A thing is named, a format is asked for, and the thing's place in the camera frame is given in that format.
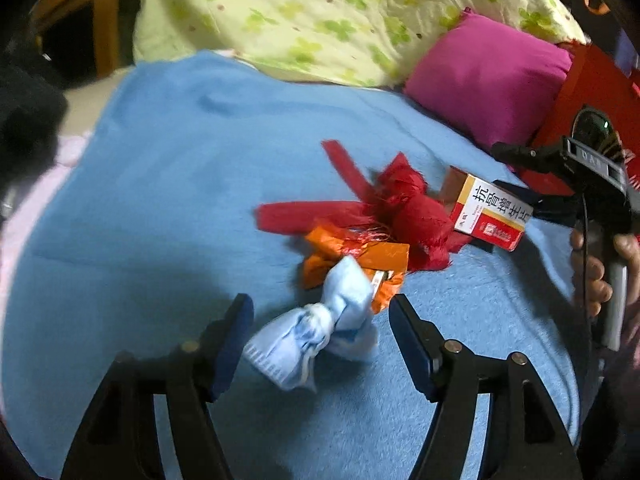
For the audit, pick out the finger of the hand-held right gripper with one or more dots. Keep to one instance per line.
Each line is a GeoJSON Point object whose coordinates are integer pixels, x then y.
{"type": "Point", "coordinates": [555, 207]}
{"type": "Point", "coordinates": [525, 154]}

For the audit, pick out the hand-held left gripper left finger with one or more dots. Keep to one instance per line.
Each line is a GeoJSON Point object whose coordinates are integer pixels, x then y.
{"type": "Point", "coordinates": [232, 345]}

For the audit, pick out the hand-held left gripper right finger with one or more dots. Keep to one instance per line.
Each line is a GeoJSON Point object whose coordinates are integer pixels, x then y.
{"type": "Point", "coordinates": [415, 350]}

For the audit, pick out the white and red medicine box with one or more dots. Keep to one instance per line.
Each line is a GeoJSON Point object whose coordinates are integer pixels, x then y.
{"type": "Point", "coordinates": [487, 210]}

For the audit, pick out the light blue knotted sock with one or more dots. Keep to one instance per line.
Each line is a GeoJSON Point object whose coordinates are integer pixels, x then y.
{"type": "Point", "coordinates": [300, 340]}

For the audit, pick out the red ribbon cloth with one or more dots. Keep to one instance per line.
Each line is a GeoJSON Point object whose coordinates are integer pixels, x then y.
{"type": "Point", "coordinates": [415, 210]}

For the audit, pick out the orange foil wrapper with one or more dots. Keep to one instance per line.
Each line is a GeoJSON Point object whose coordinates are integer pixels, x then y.
{"type": "Point", "coordinates": [330, 245]}

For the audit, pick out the person's right hand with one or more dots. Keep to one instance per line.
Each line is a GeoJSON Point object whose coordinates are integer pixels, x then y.
{"type": "Point", "coordinates": [592, 280]}

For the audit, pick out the magenta pillow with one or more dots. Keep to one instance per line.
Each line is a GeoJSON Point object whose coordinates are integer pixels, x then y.
{"type": "Point", "coordinates": [490, 80]}

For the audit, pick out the red printed bag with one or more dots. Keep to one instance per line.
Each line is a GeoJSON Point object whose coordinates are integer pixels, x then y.
{"type": "Point", "coordinates": [595, 80]}

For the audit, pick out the blue towel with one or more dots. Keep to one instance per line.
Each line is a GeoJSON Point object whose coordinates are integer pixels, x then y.
{"type": "Point", "coordinates": [175, 185]}

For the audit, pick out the pale pink sheet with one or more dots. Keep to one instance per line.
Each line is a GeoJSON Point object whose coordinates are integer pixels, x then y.
{"type": "Point", "coordinates": [45, 180]}

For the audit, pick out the green floral quilt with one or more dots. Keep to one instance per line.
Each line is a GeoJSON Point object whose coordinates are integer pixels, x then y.
{"type": "Point", "coordinates": [300, 10]}

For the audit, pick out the dark cloth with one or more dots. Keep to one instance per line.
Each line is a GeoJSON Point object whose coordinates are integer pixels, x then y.
{"type": "Point", "coordinates": [25, 120]}

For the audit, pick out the orange wooden furniture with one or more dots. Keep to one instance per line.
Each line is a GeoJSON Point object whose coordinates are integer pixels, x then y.
{"type": "Point", "coordinates": [107, 35]}

